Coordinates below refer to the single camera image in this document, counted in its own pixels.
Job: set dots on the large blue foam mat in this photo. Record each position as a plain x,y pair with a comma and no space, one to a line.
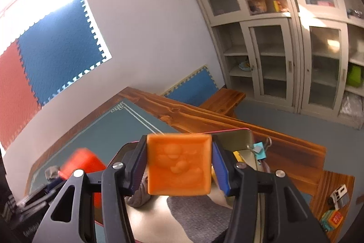
59,52

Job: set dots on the white grey gadget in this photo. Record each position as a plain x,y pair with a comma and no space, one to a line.
339,197

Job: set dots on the blue beige-edged foam mat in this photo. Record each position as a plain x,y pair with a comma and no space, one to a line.
193,89

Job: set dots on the red block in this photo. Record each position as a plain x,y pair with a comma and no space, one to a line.
82,162

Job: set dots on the pink flat packets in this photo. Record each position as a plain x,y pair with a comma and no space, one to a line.
321,2

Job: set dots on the grey knitted item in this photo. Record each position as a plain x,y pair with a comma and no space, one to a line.
138,196

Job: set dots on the blue binder clip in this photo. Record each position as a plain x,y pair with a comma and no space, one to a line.
259,152

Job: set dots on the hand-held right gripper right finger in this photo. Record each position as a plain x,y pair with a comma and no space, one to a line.
220,174

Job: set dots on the yellow small item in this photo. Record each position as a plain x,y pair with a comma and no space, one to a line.
238,157

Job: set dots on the grey cloth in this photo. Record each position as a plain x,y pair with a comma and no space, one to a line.
196,211

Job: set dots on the wooden stool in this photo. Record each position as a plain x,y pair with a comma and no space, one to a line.
327,189

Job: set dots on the wooden bench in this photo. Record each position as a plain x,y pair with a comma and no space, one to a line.
221,99

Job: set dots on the beige glass-door cabinet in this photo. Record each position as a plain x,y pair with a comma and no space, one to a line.
256,55
324,66

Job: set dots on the red foam mat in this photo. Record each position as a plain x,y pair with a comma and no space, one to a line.
15,95

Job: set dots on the yellow small box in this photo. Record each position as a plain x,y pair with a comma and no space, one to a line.
280,6

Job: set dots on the colourful small box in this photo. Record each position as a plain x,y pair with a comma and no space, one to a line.
331,220

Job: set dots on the printed round tin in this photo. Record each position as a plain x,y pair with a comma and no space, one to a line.
256,5

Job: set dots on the wooden table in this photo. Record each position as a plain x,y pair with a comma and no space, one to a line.
287,154

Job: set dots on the green box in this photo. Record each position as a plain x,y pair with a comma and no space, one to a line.
354,76

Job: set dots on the pink-rimmed storage box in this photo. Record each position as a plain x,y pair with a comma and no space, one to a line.
240,141

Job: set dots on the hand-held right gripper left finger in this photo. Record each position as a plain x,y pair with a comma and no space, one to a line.
138,166

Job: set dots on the clear plastic bag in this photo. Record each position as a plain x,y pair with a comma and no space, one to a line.
351,109

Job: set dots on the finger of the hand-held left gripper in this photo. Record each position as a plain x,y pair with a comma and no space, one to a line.
52,173

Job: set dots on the orange embossed square block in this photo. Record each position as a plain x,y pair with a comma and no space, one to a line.
179,163

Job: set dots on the small bowl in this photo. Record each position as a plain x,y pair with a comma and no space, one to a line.
245,66

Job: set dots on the teal table mat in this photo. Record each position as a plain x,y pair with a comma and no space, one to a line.
102,132

